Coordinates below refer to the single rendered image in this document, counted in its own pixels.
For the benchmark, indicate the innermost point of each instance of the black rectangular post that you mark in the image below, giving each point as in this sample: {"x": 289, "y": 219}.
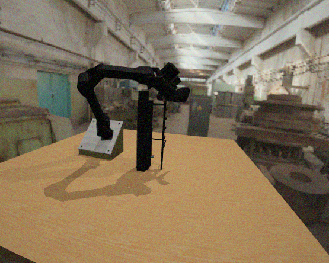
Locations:
{"x": 144, "y": 131}

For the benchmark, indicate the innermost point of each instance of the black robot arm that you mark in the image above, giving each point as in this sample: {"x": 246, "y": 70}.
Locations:
{"x": 141, "y": 74}

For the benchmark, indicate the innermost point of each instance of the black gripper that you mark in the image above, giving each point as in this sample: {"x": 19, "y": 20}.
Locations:
{"x": 171, "y": 94}

